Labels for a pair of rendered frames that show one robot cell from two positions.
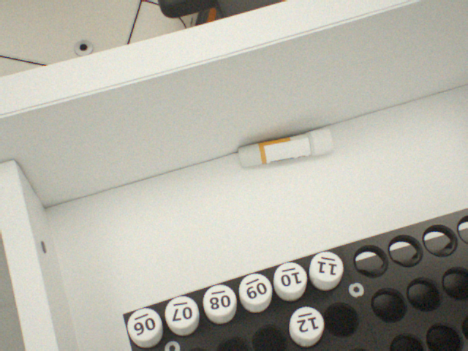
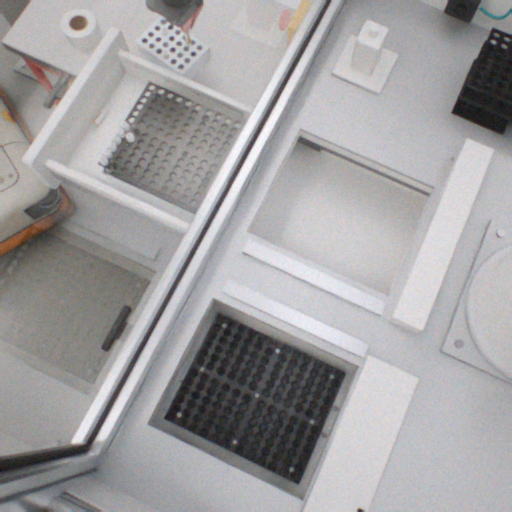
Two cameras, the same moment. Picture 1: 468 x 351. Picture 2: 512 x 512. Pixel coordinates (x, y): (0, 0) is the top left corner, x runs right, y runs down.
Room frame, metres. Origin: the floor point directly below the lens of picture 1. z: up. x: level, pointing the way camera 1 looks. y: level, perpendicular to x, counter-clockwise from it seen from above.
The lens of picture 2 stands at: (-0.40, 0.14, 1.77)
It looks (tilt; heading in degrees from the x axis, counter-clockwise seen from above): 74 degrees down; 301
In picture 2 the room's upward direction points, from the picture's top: 11 degrees clockwise
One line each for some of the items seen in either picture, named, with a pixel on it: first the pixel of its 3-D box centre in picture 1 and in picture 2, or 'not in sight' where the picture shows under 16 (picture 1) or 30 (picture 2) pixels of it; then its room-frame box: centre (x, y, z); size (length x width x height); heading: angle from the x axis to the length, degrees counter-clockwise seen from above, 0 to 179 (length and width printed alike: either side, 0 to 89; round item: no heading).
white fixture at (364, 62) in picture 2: not in sight; (369, 47); (-0.14, -0.38, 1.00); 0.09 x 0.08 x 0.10; 16
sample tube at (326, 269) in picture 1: (322, 284); not in sight; (0.09, -0.03, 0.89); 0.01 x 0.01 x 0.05
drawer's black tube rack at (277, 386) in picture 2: not in sight; (257, 395); (-0.37, 0.15, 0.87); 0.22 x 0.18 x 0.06; 16
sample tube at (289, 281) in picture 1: (287, 294); not in sight; (0.09, -0.02, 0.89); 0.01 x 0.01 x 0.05
